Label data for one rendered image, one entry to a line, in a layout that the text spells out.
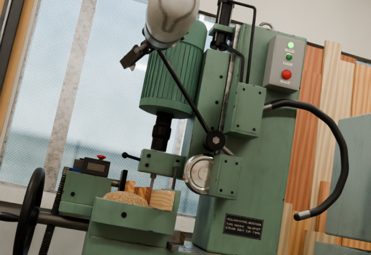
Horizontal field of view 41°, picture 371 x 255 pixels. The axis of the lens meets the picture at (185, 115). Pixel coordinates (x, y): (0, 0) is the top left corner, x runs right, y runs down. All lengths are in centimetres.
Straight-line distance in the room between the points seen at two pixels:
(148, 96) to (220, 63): 25
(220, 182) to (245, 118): 20
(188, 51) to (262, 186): 48
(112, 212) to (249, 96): 52
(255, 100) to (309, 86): 186
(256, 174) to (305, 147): 170
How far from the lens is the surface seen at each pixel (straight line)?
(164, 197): 122
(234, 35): 162
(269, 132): 155
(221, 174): 140
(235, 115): 144
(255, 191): 153
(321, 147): 325
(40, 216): 154
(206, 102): 155
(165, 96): 151
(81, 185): 150
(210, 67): 157
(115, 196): 129
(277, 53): 154
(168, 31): 102
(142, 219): 128
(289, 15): 347
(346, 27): 368
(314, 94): 332
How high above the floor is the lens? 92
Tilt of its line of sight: 10 degrees up
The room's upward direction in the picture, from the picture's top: 10 degrees clockwise
